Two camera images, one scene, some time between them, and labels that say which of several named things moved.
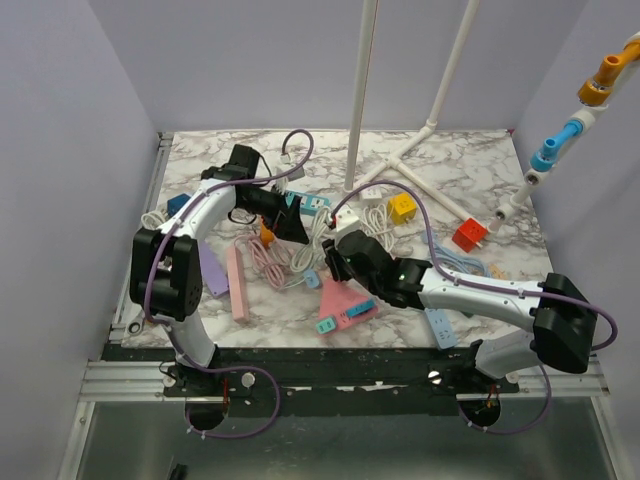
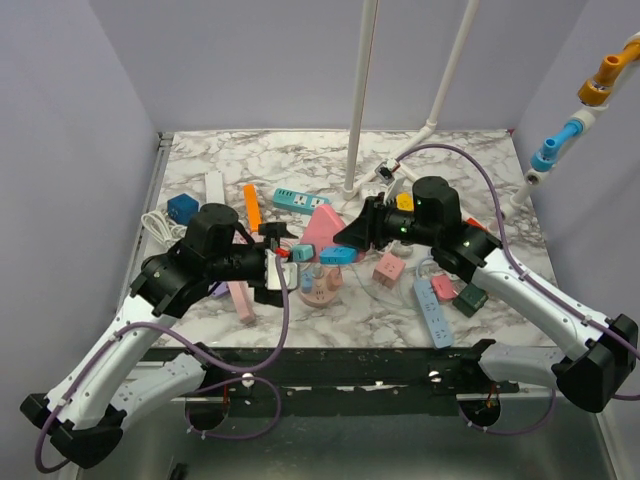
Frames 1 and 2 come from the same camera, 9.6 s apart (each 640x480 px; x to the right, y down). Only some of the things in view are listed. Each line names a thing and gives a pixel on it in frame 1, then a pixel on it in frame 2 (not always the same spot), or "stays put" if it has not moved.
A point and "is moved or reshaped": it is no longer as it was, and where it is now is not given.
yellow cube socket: (401, 208) stays put
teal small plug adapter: (325, 325) is moved or reshaped
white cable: (308, 258) -> (161, 226)
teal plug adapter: (310, 204) stays put
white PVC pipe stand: (352, 181) stays put
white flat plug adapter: (372, 195) stays put
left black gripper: (286, 222) -> (267, 295)
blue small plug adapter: (361, 308) is moved or reshaped
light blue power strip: (442, 327) stays put
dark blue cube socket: (176, 202) stays put
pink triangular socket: (337, 297) is moved or reshaped
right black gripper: (333, 258) -> (369, 228)
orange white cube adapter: (345, 218) -> (386, 168)
